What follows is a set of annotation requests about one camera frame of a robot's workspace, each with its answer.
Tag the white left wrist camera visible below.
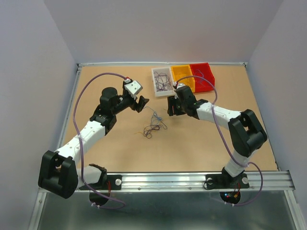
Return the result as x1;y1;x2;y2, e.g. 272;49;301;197
123;78;143;100

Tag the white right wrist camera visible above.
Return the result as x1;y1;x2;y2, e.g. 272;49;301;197
173;82;185;99

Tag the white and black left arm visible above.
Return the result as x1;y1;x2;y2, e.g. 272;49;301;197
38;81;149;198

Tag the white plastic bin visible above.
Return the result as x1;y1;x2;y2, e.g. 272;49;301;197
152;67;174;97

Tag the aluminium mounting rail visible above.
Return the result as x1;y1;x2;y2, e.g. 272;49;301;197
38;170;295;192

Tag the coloured wire bundle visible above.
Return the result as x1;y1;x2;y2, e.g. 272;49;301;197
134;106;168;139

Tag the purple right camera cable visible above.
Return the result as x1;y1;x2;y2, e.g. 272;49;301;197
175;76;264;207

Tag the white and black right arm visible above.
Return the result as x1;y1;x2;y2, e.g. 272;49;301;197
167;84;268;190

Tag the red plastic bin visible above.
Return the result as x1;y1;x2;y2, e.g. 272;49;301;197
190;63;215;93

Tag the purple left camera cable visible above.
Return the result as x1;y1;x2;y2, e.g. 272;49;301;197
73;73;127;209

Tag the purple camera cable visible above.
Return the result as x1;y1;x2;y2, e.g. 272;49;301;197
175;76;264;207
73;73;127;209

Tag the yellow plastic bin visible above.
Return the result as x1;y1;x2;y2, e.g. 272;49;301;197
171;65;195;92

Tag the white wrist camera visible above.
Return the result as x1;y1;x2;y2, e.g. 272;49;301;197
173;82;185;99
123;78;143;100

